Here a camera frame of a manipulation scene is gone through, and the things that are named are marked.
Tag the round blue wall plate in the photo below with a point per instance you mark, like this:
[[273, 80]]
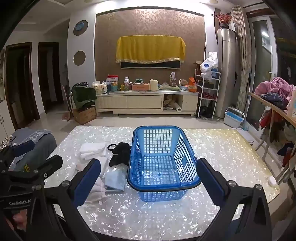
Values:
[[80, 27]]

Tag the glass balcony door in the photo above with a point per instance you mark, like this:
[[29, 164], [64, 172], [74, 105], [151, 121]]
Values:
[[262, 69]]

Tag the cream television cabinet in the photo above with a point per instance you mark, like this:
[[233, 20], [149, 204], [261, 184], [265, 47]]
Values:
[[143, 100]]

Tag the wooden side table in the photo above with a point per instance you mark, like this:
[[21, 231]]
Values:
[[272, 106]]

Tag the light blue cloth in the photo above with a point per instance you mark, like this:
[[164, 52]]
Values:
[[114, 180]]

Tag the white folded knitted towel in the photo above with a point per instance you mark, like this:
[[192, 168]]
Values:
[[92, 149]]

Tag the white paper roll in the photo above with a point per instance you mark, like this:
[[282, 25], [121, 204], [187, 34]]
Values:
[[172, 110]]

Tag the white bottle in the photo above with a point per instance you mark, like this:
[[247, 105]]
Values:
[[291, 104]]

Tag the yellow cloth television cover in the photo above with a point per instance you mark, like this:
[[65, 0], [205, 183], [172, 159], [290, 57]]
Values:
[[150, 47]]

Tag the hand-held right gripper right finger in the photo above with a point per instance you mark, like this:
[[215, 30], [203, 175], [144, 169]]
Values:
[[211, 185]]

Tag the grey blue cushioned chair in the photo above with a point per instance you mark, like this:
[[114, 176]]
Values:
[[39, 143]]

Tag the blue plastic basket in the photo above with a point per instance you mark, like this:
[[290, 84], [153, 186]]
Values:
[[131, 157]]

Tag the white cloth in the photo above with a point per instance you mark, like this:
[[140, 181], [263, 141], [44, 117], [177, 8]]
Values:
[[98, 191]]

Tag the orange cardboard box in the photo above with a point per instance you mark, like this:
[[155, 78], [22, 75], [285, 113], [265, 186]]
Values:
[[140, 87]]

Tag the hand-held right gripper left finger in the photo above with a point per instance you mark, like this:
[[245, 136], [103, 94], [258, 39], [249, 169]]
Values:
[[86, 185]]

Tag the patterned curtain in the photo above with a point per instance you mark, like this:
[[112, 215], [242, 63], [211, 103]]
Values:
[[241, 58]]

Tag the orange bag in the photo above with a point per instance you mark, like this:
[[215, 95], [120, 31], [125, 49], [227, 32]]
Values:
[[192, 85]]

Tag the white plastic jug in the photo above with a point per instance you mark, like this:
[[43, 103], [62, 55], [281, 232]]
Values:
[[153, 85]]

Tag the pile of pink clothes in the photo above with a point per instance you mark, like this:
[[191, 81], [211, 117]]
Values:
[[275, 87]]

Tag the dark green bag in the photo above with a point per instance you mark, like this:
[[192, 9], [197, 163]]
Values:
[[84, 95]]

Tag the black plush toy with keyring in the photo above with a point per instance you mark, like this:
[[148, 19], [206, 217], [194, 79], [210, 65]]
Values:
[[121, 153]]

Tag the red and white package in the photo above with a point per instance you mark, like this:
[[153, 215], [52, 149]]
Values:
[[112, 82]]

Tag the small white round object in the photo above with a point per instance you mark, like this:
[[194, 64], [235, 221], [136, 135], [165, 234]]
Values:
[[272, 181]]

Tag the vase of red flowers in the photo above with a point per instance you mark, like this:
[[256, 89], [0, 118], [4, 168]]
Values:
[[223, 18]]

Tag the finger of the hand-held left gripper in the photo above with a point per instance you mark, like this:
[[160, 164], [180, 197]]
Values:
[[52, 163], [23, 147]]

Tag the white plastic bag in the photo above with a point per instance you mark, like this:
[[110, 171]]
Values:
[[209, 63]]

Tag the woven brown box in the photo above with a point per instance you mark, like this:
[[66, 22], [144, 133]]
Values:
[[84, 115]]

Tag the blue and white storage box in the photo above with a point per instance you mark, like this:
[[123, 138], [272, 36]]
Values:
[[233, 117]]

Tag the dark wooden door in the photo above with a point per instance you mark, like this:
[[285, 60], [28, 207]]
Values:
[[20, 88], [49, 76]]

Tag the white metal shelf rack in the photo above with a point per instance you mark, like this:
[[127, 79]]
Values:
[[209, 92]]

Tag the standing air conditioner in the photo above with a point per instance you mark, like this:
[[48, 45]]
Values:
[[225, 69]]

